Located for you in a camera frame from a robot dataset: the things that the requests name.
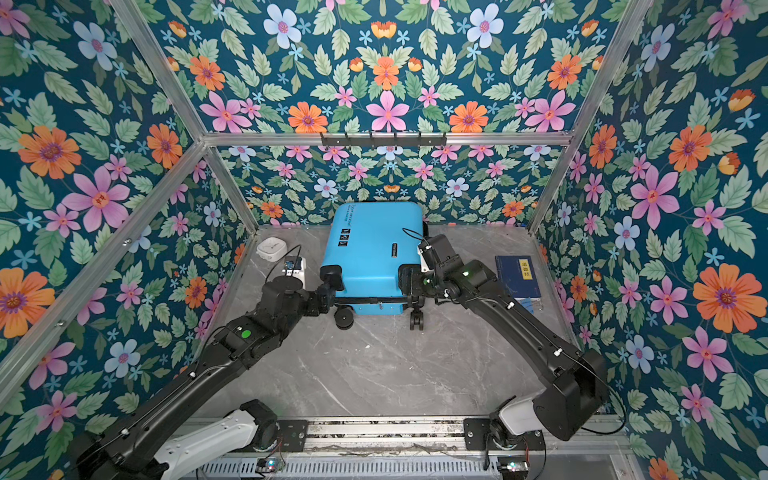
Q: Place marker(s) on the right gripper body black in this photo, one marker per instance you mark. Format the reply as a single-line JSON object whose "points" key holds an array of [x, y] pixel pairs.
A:
{"points": [[423, 284]]}

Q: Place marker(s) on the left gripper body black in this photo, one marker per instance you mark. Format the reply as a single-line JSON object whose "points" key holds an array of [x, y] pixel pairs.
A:
{"points": [[311, 304]]}

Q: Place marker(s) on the dark blue book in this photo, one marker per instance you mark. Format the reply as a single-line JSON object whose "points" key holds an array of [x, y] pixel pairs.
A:
{"points": [[519, 279]]}

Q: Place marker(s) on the blue suitcase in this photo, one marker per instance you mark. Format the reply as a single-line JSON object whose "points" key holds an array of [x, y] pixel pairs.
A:
{"points": [[372, 261]]}

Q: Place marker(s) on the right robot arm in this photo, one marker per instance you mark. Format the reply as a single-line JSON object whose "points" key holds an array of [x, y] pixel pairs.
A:
{"points": [[574, 383]]}

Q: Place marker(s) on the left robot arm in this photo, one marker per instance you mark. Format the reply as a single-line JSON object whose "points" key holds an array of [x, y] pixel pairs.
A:
{"points": [[127, 448]]}

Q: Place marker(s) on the white round device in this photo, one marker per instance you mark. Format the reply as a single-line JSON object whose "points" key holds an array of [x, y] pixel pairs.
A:
{"points": [[272, 249]]}

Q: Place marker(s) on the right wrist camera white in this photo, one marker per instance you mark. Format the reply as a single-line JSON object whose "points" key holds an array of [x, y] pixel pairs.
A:
{"points": [[426, 256]]}

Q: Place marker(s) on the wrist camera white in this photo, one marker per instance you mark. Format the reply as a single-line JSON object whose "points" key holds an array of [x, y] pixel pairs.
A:
{"points": [[426, 256], [295, 266]]}

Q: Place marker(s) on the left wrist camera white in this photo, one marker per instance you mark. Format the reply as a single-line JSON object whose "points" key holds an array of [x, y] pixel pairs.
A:
{"points": [[295, 266]]}

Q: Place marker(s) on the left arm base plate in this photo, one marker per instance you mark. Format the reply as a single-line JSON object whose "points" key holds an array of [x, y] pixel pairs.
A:
{"points": [[285, 435]]}

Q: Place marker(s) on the black coat hook rail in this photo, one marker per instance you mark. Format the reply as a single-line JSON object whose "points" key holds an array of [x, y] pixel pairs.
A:
{"points": [[375, 140]]}

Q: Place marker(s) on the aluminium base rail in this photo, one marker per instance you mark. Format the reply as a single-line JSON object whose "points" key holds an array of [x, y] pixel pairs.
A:
{"points": [[434, 435]]}

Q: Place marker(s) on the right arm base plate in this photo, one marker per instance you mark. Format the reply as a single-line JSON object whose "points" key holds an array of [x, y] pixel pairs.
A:
{"points": [[482, 434]]}

